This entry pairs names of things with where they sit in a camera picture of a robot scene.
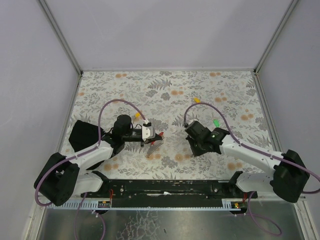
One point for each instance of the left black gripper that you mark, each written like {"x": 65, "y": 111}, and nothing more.
{"x": 143, "y": 141}

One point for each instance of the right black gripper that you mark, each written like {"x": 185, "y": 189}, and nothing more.
{"x": 194, "y": 146}

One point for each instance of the red grey key organizer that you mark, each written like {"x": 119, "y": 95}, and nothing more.
{"x": 155, "y": 145}

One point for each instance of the green tag key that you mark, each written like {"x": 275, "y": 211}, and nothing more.
{"x": 216, "y": 120}

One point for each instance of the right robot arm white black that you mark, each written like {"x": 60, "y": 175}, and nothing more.
{"x": 281, "y": 173}

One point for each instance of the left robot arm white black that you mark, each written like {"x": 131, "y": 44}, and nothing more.
{"x": 65, "y": 176}

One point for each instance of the floral table mat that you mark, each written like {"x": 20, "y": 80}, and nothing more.
{"x": 166, "y": 99}

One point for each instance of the yellow tag key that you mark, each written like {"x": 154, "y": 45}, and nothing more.
{"x": 197, "y": 101}

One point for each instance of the black cloth cap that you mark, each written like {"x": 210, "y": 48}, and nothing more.
{"x": 91, "y": 145}

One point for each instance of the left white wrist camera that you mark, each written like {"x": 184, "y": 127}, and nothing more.
{"x": 147, "y": 130}

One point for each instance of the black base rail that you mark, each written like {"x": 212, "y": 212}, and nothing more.
{"x": 168, "y": 194}

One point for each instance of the aluminium frame posts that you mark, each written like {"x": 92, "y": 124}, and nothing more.
{"x": 148, "y": 35}

